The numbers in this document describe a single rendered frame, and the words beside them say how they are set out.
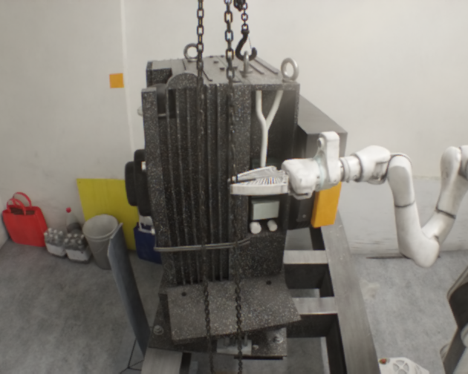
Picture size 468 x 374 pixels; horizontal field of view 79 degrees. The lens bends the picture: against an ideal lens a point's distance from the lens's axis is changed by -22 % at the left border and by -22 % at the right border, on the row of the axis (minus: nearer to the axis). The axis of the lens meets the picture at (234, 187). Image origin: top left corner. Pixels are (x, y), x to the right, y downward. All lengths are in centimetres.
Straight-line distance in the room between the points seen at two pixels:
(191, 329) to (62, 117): 183
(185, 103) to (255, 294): 70
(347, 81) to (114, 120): 153
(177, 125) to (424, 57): 184
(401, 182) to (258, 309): 65
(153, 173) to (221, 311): 52
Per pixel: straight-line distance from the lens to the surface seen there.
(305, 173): 75
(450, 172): 104
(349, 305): 160
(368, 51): 225
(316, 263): 176
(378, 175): 87
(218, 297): 124
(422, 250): 98
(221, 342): 136
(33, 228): 307
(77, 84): 240
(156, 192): 103
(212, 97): 95
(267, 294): 126
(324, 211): 107
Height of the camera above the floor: 184
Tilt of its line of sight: 31 degrees down
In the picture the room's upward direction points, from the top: 1 degrees clockwise
